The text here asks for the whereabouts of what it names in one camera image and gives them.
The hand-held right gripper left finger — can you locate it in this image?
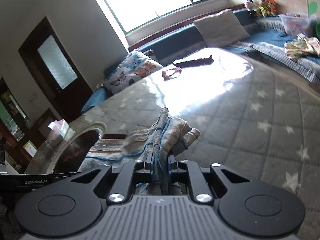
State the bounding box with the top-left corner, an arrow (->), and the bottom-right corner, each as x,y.
71,151 -> 154,204

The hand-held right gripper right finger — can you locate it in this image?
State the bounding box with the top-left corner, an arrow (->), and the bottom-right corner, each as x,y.
168,154 -> 250,204

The striped towel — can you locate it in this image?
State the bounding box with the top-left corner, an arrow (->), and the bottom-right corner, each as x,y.
80,106 -> 202,195

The yellow green paper card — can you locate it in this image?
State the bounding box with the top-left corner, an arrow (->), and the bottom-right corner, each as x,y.
23,141 -> 38,157

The white tissue box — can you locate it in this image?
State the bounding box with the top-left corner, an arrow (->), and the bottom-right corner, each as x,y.
47,119 -> 75,147

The dark wooden cabinet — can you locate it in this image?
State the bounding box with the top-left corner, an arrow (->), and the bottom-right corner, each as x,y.
24,107 -> 63,160

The wooden shelf with items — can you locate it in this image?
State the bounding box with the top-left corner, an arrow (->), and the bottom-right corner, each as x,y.
0,76 -> 33,143

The grey star quilted table cover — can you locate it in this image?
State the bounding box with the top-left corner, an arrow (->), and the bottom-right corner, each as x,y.
24,47 -> 320,240

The butterfly print pillow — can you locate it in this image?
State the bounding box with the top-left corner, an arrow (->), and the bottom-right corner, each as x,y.
104,49 -> 164,98

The dark wooden door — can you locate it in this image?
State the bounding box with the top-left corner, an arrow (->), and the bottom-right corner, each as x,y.
19,16 -> 93,123

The black remote control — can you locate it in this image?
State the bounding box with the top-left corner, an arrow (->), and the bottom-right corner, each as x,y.
172,54 -> 213,68

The beige pillow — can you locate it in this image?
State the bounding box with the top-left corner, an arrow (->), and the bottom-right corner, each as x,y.
192,9 -> 250,48

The blue sofa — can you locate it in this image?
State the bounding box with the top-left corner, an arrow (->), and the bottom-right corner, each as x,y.
81,4 -> 320,113

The window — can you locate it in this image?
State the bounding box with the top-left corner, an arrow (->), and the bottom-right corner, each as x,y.
91,0 -> 224,34

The pale crumpled cloth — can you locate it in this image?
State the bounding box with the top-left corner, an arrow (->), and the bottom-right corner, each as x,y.
284,34 -> 320,62

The clear plastic storage box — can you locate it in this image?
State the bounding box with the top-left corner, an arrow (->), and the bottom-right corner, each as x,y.
279,14 -> 314,37

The pink hair tie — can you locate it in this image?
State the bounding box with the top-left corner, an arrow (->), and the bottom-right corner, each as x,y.
161,67 -> 182,81

